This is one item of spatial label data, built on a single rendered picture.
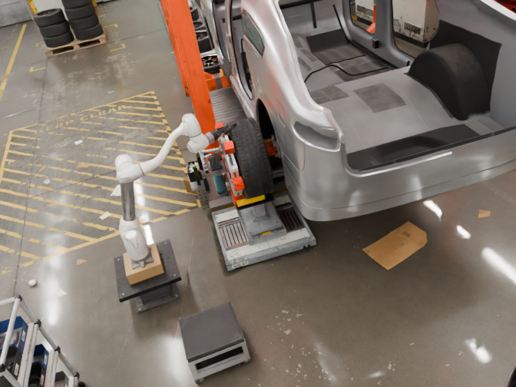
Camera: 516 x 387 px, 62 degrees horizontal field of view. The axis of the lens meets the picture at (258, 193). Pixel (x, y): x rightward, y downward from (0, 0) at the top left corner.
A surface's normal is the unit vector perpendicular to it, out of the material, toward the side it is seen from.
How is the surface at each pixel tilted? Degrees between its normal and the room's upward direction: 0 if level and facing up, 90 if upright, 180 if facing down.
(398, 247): 2
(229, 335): 0
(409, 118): 22
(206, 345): 0
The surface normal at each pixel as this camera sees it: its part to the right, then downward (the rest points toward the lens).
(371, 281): -0.14, -0.79
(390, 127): -0.04, -0.53
